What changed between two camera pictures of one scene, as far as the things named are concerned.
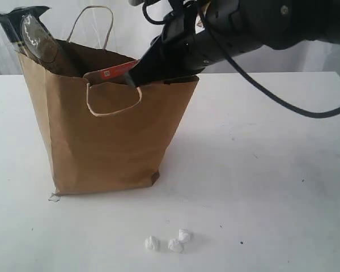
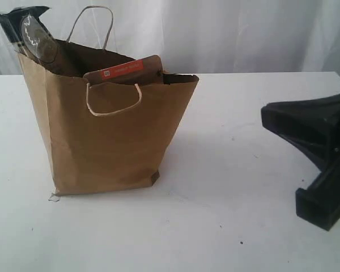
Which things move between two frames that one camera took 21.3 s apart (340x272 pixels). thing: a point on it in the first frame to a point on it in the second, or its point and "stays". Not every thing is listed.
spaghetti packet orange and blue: (28, 34) stays
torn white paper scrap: (54, 197) stays
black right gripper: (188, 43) to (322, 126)
